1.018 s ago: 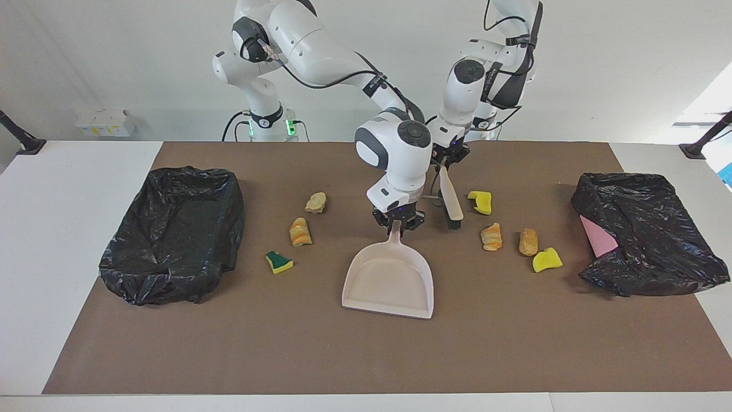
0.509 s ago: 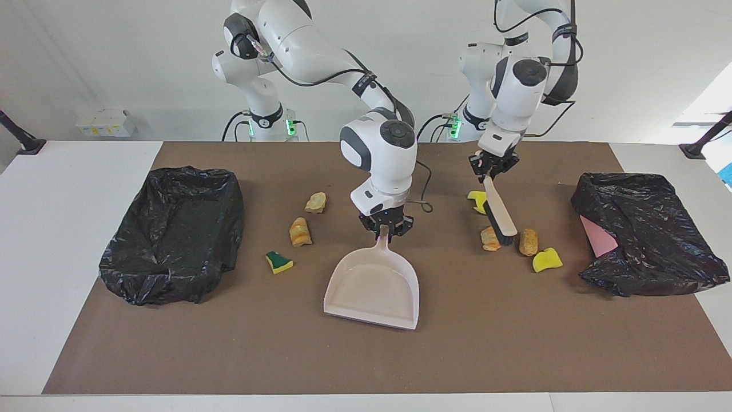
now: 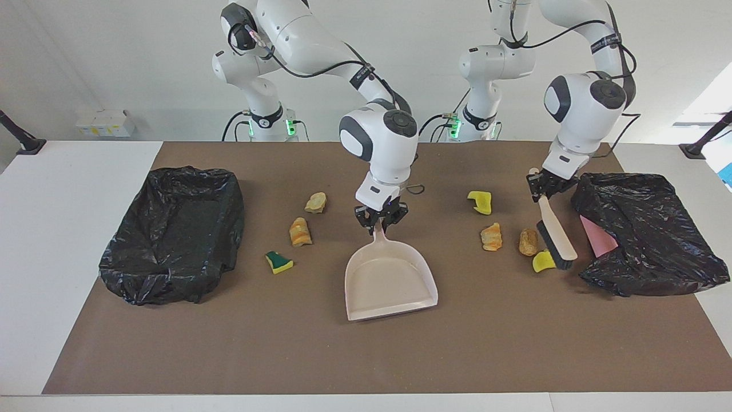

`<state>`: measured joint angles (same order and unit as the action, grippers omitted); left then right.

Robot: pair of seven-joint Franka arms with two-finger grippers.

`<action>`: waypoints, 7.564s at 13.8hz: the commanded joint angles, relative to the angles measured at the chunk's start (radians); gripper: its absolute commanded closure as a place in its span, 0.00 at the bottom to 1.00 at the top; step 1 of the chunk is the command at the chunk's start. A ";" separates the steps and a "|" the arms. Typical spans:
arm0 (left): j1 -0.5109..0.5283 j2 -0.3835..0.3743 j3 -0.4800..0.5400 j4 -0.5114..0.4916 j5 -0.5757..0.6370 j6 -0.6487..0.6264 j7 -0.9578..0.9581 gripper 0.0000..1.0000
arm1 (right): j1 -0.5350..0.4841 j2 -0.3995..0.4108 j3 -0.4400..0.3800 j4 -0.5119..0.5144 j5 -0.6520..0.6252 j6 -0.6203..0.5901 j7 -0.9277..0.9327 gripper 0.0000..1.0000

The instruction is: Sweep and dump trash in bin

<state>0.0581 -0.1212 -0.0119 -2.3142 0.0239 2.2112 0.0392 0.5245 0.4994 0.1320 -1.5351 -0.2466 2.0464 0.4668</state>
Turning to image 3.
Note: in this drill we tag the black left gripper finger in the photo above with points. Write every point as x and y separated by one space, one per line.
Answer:
555 196
536 197

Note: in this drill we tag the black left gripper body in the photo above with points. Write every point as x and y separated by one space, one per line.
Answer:
552 184

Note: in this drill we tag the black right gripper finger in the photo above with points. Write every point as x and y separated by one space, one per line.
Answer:
389 225
366 224

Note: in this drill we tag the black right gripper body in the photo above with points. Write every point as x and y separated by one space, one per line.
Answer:
382 210

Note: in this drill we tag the beige hand brush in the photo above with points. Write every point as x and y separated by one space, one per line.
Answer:
555 226

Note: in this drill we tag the brown bread roll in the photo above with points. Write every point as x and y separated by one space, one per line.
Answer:
528 242

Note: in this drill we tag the yellow sponge piece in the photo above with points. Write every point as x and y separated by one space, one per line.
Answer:
481 202
542 263

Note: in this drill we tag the beige plastic dustpan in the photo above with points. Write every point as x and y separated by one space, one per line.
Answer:
389 280

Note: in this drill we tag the pale bread piece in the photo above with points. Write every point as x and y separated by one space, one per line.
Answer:
315 202

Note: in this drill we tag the striped croissant pastry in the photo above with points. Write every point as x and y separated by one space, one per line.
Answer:
492 237
300 232

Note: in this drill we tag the green and yellow sponge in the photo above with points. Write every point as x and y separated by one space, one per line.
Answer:
279 263

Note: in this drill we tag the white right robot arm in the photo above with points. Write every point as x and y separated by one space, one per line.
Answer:
377 137

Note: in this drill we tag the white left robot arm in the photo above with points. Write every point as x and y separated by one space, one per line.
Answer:
583 103

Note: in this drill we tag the crumpled black trash bag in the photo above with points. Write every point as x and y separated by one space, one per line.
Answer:
657 229

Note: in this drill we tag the black bag lined bin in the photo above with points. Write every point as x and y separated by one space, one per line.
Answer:
171 229

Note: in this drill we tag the pink sheet in bag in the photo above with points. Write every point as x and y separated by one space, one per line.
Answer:
599 241

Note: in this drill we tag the brown table mat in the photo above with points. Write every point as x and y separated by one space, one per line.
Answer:
366 355

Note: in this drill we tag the blue object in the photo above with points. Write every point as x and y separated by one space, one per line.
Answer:
727 174

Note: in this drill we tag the black camera stand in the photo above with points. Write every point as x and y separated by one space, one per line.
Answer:
700 146
26 143

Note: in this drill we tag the white wall socket boxes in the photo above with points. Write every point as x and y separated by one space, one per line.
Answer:
103 123

